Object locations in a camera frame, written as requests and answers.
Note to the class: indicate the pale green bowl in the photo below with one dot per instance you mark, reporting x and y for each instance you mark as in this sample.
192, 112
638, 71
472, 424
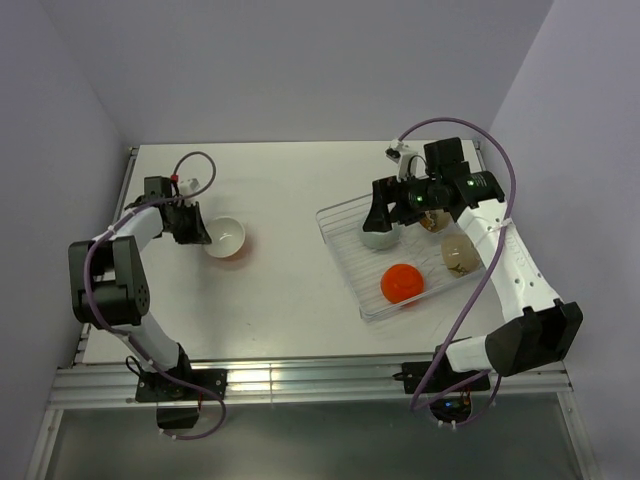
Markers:
379, 240

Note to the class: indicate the aluminium rail frame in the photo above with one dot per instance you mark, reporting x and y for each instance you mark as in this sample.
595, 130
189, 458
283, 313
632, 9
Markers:
311, 392

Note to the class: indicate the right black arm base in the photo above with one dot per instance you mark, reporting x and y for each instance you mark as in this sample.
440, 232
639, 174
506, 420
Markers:
448, 409

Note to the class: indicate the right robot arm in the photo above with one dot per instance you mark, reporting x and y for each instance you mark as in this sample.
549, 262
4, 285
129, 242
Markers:
539, 327

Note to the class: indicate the cream bowl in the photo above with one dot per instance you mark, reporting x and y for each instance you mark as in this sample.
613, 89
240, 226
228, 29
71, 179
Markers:
459, 255
435, 221

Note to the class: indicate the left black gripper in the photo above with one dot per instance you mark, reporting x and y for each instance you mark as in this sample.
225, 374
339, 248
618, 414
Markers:
198, 233

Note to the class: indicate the white bowl orange outside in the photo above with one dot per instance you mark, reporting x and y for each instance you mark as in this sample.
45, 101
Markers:
227, 235

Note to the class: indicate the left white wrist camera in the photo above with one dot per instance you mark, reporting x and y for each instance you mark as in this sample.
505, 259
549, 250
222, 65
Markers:
184, 188

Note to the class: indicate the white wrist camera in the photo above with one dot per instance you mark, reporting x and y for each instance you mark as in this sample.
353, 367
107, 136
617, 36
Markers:
184, 188
404, 157

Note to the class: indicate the clear plastic dish rack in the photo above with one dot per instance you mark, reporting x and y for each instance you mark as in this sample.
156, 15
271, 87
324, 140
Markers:
363, 267

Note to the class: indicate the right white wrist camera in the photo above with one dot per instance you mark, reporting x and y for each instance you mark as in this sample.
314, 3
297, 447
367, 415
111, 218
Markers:
404, 157

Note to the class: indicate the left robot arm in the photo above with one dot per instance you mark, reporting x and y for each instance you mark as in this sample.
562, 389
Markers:
109, 288

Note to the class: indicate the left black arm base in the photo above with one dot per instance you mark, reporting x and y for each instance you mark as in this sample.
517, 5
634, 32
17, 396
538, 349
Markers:
178, 407

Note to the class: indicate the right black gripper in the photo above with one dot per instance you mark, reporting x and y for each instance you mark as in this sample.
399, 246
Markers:
385, 191

